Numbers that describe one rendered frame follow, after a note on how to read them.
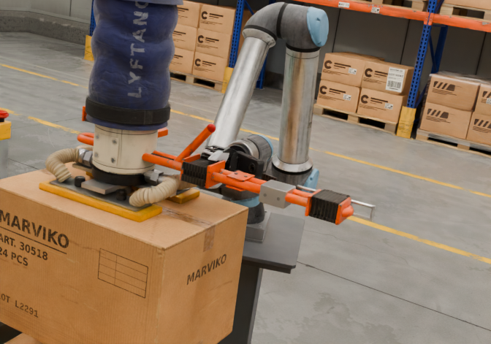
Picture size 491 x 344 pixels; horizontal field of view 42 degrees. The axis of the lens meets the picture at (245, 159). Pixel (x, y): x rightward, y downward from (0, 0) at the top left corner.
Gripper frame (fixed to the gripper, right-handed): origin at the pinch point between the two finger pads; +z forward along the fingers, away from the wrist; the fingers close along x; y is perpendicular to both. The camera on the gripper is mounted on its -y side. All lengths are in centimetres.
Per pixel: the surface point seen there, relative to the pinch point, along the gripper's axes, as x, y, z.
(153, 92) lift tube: 17.7, 18.0, 3.2
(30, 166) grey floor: -119, 278, -245
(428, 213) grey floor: -119, -14, -404
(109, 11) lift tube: 36.3, 29.1, 9.6
